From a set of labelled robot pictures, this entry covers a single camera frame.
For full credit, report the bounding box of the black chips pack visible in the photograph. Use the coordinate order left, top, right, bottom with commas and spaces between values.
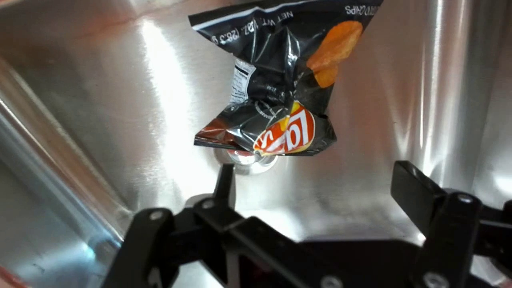
188, 0, 383, 156

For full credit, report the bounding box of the chrome sink drain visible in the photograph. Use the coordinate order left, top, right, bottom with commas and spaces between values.
214, 148, 276, 176

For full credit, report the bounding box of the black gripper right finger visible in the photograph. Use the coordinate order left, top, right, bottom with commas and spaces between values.
390, 160, 512, 288

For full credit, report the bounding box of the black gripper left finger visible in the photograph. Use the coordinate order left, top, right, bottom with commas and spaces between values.
100, 164, 319, 288

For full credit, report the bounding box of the stainless steel sink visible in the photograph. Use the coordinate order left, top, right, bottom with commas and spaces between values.
0, 0, 512, 288

